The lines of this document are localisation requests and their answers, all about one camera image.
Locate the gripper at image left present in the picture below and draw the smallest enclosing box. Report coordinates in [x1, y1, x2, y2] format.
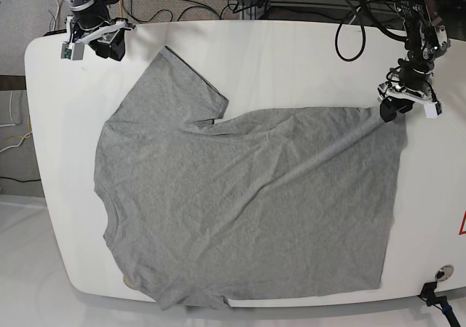
[66, 15, 135, 61]

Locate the table cable grommet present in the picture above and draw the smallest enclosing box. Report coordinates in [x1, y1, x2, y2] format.
[123, 276, 133, 289]
[435, 264, 454, 282]

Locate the red warning triangle sticker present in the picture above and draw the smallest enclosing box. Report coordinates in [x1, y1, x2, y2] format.
[459, 212, 466, 235]

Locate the wrist camera at image left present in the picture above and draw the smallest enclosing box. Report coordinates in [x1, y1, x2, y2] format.
[60, 42, 85, 60]

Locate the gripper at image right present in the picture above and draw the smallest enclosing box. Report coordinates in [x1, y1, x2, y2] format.
[377, 66, 440, 122]

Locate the right table cable grommet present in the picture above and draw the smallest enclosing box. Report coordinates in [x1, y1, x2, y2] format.
[435, 264, 454, 282]

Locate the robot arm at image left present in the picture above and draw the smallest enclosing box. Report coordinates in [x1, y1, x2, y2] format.
[60, 0, 135, 61]

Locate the black clamp with cable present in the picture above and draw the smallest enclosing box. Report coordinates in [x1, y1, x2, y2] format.
[418, 282, 461, 327]

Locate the white cable on floor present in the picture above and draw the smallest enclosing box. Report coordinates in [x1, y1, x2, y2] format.
[47, 0, 60, 31]

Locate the wrist camera at image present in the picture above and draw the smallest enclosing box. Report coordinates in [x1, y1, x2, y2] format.
[424, 101, 442, 119]
[60, 42, 85, 60]

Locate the wrist camera at image right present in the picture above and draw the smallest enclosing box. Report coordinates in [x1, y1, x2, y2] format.
[424, 101, 442, 119]

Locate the left table cable grommet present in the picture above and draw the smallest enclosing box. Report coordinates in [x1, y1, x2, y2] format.
[123, 276, 133, 289]

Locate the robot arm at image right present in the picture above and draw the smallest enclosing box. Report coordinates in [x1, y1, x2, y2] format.
[378, 0, 451, 122]

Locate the grey t-shirt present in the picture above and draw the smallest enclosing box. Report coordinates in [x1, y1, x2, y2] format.
[94, 47, 407, 310]

